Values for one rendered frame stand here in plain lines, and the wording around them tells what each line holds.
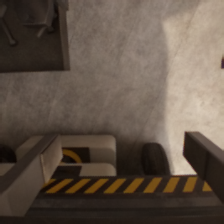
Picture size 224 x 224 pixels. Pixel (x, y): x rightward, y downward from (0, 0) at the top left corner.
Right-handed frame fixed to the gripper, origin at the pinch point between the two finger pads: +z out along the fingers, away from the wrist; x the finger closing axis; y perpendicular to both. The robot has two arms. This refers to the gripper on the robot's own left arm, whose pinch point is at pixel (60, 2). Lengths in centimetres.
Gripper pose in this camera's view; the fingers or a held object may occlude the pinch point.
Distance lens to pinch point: 50.9
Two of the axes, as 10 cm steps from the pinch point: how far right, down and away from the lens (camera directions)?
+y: -0.2, -9.7, -2.6
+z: 0.2, -2.6, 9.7
